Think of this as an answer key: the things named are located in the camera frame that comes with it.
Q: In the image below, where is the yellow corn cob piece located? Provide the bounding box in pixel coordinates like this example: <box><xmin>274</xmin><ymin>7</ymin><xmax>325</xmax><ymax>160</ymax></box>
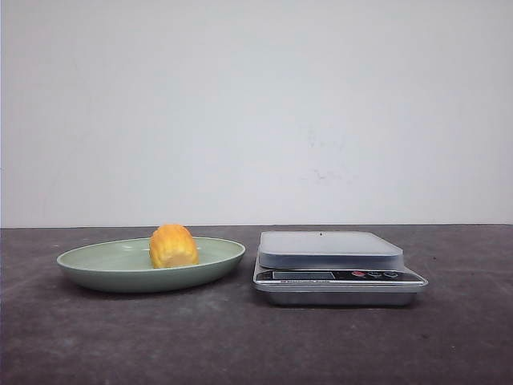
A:
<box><xmin>149</xmin><ymin>224</ymin><xmax>200</xmax><ymax>268</ymax></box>

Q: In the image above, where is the green shallow plate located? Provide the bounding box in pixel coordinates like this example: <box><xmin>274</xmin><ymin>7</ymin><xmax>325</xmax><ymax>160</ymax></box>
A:
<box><xmin>56</xmin><ymin>237</ymin><xmax>246</xmax><ymax>294</ymax></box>

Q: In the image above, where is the silver digital kitchen scale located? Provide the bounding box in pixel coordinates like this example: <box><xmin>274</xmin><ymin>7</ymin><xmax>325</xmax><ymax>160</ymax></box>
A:
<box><xmin>253</xmin><ymin>231</ymin><xmax>428</xmax><ymax>306</ymax></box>

